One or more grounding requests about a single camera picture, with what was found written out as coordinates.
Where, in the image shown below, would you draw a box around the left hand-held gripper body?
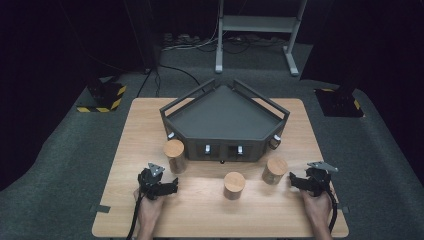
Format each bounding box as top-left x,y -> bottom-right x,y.
137,162 -> 168,201

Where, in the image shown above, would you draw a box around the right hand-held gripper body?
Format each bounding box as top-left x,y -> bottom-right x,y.
305,161 -> 339,198

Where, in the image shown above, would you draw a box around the medium glass jar wooden lid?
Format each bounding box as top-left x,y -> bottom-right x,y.
261,156 -> 289,186

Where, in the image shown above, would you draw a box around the tall glass jar wooden lid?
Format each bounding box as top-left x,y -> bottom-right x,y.
162,138 -> 188,175

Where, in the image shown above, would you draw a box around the short glass jar wooden lid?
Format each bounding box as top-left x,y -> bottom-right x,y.
223,171 -> 247,201

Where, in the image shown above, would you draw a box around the dark grey corner shelf rack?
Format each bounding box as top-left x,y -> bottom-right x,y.
159,78 -> 291,164

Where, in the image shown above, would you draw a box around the person's right hand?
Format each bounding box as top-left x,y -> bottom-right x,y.
300,189 -> 334,224

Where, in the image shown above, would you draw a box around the person's left hand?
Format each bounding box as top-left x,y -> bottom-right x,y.
133,188 -> 165,222

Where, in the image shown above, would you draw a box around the black base yellow striped edge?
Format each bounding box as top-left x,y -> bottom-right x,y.
314,87 -> 365,118
76,77 -> 128,114

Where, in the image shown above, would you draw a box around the black power strip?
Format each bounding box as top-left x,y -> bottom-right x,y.
162,32 -> 202,48

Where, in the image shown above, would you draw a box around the white metal stand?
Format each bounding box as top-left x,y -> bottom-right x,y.
214,0 -> 308,77

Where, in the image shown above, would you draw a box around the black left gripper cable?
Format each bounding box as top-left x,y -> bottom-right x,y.
125,191 -> 145,240

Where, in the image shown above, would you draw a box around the black floor cable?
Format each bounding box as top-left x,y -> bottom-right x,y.
157,63 -> 202,88

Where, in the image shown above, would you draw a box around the white floor cable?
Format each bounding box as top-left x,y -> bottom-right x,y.
162,31 -> 222,53

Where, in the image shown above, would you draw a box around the tangled black floor cables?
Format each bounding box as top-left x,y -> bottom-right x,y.
222,34 -> 288,55

